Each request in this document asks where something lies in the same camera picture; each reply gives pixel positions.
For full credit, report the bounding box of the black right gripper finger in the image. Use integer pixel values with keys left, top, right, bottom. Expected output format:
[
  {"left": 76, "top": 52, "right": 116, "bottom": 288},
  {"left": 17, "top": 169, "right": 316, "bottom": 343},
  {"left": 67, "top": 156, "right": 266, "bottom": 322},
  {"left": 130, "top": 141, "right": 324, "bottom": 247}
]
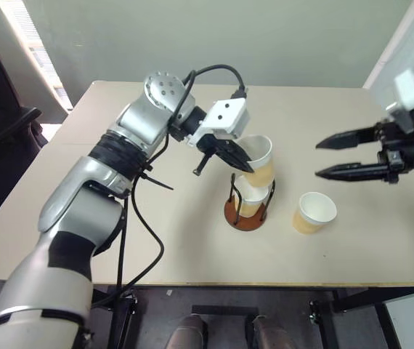
[
  {"left": 315, "top": 124, "right": 383, "bottom": 151},
  {"left": 314, "top": 161, "right": 389, "bottom": 182}
]

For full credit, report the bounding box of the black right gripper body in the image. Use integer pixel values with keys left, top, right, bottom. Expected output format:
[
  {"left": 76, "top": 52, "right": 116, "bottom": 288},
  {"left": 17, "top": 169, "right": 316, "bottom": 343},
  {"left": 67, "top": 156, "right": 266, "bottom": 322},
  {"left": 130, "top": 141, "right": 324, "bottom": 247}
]
[{"left": 375, "top": 108, "right": 414, "bottom": 185}]

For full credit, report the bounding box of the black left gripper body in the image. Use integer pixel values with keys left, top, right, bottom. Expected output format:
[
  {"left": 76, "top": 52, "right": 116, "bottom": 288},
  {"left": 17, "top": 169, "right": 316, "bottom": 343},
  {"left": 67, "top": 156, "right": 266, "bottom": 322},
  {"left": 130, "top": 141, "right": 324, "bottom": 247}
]
[{"left": 195, "top": 133, "right": 238, "bottom": 160}]

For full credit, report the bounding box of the black left gripper thin finger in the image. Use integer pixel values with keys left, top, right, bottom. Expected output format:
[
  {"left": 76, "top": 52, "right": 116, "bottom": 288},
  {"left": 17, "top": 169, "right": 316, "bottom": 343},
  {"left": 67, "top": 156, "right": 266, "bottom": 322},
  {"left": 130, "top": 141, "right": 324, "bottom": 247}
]
[{"left": 192, "top": 153, "right": 212, "bottom": 176}]

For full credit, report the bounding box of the black left gripper broad finger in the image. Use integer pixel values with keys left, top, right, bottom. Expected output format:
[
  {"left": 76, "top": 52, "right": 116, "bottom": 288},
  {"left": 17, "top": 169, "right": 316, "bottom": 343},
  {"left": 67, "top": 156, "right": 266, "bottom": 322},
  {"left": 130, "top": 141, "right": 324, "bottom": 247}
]
[{"left": 216, "top": 141, "right": 256, "bottom": 174}]

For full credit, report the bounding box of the tan paper cup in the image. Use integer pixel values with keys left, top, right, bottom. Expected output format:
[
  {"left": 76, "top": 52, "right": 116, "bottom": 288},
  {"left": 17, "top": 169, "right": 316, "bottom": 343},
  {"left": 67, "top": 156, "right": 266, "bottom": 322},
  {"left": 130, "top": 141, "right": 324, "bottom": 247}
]
[
  {"left": 292, "top": 191, "right": 338, "bottom": 235},
  {"left": 239, "top": 196, "right": 267, "bottom": 218},
  {"left": 235, "top": 174, "right": 272, "bottom": 203},
  {"left": 237, "top": 135, "right": 277, "bottom": 189}
]

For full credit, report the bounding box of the black zip tie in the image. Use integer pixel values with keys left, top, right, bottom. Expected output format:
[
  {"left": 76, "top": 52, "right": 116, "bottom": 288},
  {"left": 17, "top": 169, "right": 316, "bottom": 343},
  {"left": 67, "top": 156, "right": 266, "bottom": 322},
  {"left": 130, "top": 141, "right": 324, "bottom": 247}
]
[{"left": 137, "top": 165, "right": 175, "bottom": 191}]

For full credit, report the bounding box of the white panel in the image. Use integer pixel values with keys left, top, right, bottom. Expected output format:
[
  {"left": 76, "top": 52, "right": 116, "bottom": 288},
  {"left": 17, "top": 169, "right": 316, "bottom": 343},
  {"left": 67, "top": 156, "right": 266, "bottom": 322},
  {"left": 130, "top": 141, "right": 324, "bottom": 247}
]
[{"left": 383, "top": 289, "right": 414, "bottom": 349}]

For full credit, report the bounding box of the dark rounded shape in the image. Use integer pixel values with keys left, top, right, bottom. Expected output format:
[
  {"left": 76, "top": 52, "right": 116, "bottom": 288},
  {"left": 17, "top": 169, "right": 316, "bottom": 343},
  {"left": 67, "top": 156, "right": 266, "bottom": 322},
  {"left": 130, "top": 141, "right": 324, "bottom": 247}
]
[
  {"left": 164, "top": 313, "right": 208, "bottom": 349},
  {"left": 251, "top": 314, "right": 299, "bottom": 349}
]

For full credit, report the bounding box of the window blind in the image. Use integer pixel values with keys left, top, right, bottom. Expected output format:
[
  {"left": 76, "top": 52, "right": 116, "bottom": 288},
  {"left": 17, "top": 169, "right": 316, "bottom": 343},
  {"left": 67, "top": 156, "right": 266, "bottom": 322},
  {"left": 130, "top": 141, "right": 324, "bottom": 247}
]
[{"left": 0, "top": 0, "right": 74, "bottom": 112}]

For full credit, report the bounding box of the black office chair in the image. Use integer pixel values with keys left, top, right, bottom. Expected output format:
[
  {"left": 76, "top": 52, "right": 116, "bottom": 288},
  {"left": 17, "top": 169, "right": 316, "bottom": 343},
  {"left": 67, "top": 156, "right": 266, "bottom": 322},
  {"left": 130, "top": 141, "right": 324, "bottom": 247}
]
[{"left": 0, "top": 9, "right": 50, "bottom": 240}]

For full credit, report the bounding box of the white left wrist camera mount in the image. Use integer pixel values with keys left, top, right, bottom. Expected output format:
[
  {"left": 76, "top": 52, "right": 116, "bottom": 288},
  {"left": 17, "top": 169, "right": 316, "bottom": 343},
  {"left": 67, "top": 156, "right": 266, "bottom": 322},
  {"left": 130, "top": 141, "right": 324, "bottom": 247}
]
[{"left": 187, "top": 97, "right": 251, "bottom": 148}]

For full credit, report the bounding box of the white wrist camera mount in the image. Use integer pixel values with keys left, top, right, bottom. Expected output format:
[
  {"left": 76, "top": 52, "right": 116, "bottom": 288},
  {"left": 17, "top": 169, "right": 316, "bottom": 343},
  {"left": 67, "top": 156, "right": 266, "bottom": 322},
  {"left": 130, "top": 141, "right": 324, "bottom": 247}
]
[
  {"left": 384, "top": 68, "right": 414, "bottom": 175},
  {"left": 187, "top": 97, "right": 251, "bottom": 148}
]

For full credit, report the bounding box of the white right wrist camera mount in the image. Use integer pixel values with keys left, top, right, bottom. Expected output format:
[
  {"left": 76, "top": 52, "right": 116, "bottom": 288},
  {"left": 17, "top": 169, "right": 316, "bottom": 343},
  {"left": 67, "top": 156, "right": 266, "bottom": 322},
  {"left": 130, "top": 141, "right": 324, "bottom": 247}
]
[{"left": 384, "top": 68, "right": 414, "bottom": 175}]

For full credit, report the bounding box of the wire cup holder wooden base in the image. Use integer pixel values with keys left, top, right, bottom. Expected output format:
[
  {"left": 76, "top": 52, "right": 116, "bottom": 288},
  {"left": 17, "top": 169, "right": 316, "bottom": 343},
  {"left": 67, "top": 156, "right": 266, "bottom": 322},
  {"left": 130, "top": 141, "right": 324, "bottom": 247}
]
[{"left": 224, "top": 172, "right": 277, "bottom": 232}]

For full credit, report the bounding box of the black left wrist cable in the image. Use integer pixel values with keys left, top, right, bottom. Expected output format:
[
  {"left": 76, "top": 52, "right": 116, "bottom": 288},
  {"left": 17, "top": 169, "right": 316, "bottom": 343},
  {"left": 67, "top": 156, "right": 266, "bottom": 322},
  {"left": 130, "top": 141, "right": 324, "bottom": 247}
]
[{"left": 169, "top": 64, "right": 248, "bottom": 136}]

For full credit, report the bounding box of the black hanging arm cable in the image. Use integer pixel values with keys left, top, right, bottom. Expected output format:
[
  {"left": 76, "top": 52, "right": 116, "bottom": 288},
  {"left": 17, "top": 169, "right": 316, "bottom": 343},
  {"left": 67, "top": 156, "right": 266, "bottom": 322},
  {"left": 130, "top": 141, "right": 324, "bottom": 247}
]
[{"left": 90, "top": 140, "right": 170, "bottom": 310}]

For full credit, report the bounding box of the black metal table frame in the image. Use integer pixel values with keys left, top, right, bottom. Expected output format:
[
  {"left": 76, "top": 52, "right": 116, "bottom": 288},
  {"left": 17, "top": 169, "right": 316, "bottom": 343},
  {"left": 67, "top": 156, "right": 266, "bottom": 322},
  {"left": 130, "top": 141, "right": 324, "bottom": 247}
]
[{"left": 90, "top": 285, "right": 414, "bottom": 349}]

